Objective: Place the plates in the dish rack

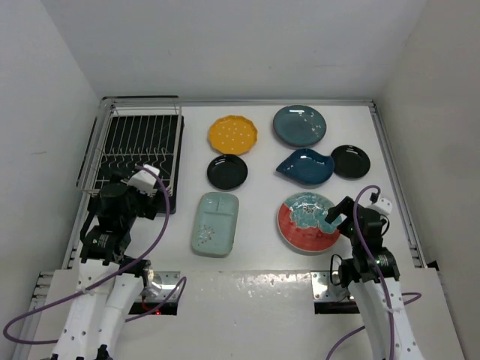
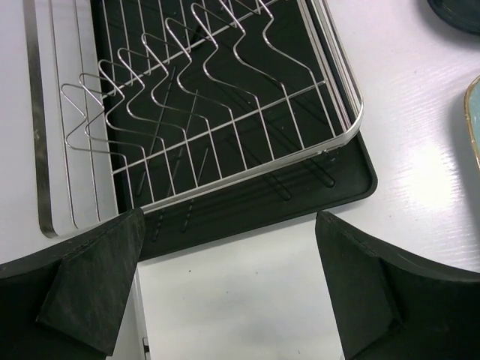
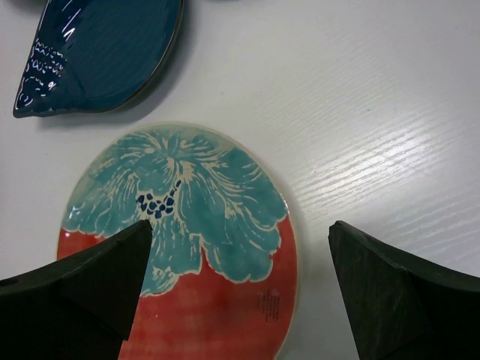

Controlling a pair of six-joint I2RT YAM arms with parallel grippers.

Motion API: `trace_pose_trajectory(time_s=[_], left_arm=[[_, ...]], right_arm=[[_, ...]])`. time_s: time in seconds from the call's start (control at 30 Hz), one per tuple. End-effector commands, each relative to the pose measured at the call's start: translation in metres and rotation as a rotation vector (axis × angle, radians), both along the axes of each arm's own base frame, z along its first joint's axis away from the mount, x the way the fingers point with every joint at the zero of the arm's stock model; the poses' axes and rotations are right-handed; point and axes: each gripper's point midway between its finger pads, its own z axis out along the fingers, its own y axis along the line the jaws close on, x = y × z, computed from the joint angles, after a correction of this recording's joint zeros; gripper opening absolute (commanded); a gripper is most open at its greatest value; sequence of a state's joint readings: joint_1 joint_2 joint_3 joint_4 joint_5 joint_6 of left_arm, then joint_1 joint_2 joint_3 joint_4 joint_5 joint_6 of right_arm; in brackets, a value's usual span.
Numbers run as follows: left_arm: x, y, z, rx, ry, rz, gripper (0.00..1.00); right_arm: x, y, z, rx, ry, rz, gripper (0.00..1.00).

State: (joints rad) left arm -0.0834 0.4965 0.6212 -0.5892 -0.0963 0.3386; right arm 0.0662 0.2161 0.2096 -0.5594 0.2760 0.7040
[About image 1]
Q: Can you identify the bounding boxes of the red and teal plate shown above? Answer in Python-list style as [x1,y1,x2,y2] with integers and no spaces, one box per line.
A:
[277,192,342,254]

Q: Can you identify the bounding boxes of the black small round plate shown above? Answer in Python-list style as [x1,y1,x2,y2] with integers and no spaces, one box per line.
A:
[331,145,371,180]

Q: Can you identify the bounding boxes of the light green rectangular plate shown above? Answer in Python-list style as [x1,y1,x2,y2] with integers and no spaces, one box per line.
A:
[190,192,239,257]

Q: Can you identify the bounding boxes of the teal round floral plate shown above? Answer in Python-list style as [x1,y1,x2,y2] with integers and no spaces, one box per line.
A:
[272,105,327,148]

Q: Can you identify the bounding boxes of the yellow polka dot plate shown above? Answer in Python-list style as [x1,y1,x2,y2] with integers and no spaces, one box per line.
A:
[208,115,258,155]

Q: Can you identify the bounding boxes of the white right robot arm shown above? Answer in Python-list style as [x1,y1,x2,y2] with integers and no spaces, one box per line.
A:
[325,196,424,359]

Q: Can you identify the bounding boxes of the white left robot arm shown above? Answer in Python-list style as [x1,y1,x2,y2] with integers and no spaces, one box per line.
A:
[50,165,168,359]

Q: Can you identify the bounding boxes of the dark blue leaf-shaped dish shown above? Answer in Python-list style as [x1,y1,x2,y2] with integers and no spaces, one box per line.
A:
[276,148,335,186]

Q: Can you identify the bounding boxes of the black drip tray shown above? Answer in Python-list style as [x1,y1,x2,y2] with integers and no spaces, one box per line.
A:
[92,114,185,214]

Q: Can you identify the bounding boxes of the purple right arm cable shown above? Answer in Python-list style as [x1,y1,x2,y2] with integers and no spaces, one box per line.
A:
[325,185,423,360]

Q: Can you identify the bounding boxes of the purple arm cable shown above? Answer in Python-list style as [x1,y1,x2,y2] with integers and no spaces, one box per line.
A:
[325,185,423,360]
[1,164,188,344]

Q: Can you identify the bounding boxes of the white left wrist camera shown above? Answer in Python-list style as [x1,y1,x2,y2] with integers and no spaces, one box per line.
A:
[127,164,160,196]

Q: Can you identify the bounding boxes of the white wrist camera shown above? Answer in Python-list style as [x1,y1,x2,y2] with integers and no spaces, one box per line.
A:
[368,192,393,217]
[127,164,160,196]

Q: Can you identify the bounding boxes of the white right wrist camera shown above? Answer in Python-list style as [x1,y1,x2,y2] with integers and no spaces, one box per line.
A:
[368,192,393,217]

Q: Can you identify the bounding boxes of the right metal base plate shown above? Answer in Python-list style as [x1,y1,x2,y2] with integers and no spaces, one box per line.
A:
[310,271,354,302]

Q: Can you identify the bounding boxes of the metal base plate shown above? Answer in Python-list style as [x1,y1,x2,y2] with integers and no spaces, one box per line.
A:
[310,271,354,302]
[141,270,182,302]

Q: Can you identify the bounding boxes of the metal wire dish rack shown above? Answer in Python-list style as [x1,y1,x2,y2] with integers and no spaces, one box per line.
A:
[76,103,184,196]

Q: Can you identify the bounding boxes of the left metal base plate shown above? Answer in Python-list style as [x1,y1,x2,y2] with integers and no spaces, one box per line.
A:
[141,270,182,302]

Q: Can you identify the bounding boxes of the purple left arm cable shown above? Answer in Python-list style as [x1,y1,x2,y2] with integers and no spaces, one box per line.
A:
[1,164,188,344]

